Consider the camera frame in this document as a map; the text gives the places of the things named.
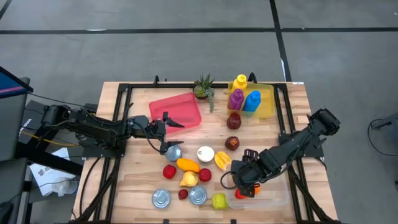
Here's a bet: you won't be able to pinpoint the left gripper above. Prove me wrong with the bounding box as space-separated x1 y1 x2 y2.
126 111 185 156

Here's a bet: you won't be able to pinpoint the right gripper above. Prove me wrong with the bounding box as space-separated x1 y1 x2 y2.
231 151 277 199

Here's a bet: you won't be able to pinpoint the red-orange toy mango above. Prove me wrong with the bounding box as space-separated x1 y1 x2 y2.
234 183 262 200

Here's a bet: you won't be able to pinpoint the green toy pear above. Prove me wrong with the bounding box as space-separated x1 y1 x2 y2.
212 192 229 210

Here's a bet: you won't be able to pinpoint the red plastic bin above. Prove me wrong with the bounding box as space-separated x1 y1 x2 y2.
148 91 202 135

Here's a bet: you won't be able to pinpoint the clear plastic bin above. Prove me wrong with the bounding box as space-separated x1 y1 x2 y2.
224 161 292 210

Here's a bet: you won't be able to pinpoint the yellow-orange toy mango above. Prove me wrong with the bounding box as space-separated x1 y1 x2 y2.
176 157 200 174

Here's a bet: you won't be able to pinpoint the red toy apple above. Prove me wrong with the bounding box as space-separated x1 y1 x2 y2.
162 164 177 180
198 167 213 182

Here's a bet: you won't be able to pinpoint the yellow toy starfruit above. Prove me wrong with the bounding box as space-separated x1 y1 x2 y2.
214 151 233 171

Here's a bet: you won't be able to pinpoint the yellow toy pear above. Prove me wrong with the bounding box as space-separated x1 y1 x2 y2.
180 170 199 188

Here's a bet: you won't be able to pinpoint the dark red toy pomegranate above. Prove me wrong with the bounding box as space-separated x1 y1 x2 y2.
224 136 241 151
226 112 242 130

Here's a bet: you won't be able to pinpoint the purple squeeze bottle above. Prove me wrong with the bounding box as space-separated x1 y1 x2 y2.
227 88 245 112

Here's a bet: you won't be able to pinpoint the yellow squeeze bottle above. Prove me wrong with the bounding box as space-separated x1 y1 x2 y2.
232 73 248 93

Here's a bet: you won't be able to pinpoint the blue squeeze bottle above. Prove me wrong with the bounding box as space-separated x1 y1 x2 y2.
243 90 262 118

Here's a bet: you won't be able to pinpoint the silver tin can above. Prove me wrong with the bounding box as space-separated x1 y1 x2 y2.
164 144 183 162
151 189 172 209

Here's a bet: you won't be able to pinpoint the tin can with pull tab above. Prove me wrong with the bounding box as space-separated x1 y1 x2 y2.
197 145 215 163

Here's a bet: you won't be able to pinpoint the tin can with pink label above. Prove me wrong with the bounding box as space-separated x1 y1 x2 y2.
188 185 208 205

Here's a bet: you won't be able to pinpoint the small potted succulent plant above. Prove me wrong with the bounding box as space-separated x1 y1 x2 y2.
192 73 216 113

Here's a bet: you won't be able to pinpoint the yellow plastic bin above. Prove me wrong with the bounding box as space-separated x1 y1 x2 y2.
228 80 277 119

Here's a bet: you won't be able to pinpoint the clear plastic cup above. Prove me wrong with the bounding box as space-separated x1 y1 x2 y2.
51 177 80 197

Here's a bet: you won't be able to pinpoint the black diagonal beam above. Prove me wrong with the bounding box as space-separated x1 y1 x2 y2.
14 141 84 175

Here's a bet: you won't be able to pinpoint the white paper sheets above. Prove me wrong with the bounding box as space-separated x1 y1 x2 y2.
29 147 78 197

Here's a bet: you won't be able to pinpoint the black box with white text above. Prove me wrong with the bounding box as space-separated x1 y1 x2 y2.
19 100 63 147

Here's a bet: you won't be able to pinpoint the grey cabinet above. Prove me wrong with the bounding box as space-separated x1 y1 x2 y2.
0 77 31 162

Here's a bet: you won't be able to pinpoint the grey stand leg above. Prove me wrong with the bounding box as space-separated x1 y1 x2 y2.
369 111 398 131

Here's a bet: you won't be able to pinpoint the dark grey seat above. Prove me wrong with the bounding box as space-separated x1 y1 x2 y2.
0 158 29 203

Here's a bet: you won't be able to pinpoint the computer monitor blue screen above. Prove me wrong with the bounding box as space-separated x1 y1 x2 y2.
0 66 34 100

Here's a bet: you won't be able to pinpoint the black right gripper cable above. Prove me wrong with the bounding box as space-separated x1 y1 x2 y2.
220 170 239 190

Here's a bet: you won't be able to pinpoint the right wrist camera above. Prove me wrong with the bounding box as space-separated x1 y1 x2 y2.
242 148 259 163

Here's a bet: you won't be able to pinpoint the yellow cable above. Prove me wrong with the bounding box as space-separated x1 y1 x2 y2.
20 129 78 147

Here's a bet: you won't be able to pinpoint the black floor cable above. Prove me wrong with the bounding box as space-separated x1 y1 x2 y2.
366 118 398 161

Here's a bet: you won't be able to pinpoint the grey metal post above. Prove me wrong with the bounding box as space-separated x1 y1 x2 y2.
17 164 32 224

